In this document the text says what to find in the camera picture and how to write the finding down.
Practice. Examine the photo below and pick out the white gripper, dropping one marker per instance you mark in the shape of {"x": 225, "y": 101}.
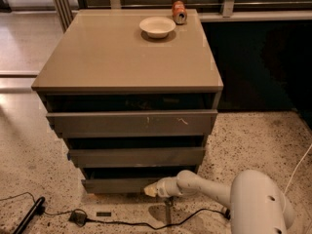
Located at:
{"x": 162, "y": 187}

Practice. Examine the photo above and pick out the grey bottom drawer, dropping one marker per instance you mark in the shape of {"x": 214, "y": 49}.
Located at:
{"x": 127, "y": 180}

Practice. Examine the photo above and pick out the grey drawer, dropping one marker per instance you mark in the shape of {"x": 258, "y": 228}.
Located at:
{"x": 133, "y": 124}
{"x": 127, "y": 180}
{"x": 137, "y": 157}

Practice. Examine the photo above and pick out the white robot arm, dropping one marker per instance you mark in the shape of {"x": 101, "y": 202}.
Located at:
{"x": 256, "y": 204}

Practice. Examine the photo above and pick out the grey middle drawer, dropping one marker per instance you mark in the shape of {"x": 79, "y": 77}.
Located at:
{"x": 137, "y": 157}

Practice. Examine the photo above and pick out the grey top drawer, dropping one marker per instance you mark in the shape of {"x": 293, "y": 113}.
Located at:
{"x": 133, "y": 124}

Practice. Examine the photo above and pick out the grey drawer cabinet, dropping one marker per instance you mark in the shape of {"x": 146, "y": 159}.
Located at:
{"x": 105, "y": 63}

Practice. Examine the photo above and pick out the black power adapter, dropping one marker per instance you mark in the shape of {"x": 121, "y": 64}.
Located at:
{"x": 79, "y": 217}

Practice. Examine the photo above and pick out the black bar on floor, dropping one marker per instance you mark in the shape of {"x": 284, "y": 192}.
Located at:
{"x": 36, "y": 209}

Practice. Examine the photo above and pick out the white paper bowl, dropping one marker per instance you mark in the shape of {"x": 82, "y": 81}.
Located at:
{"x": 157, "y": 27}

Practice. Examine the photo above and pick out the orange soda can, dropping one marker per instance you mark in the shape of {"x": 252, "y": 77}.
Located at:
{"x": 179, "y": 12}

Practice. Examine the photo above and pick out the grey window frame rail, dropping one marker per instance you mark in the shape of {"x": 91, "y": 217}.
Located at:
{"x": 195, "y": 4}

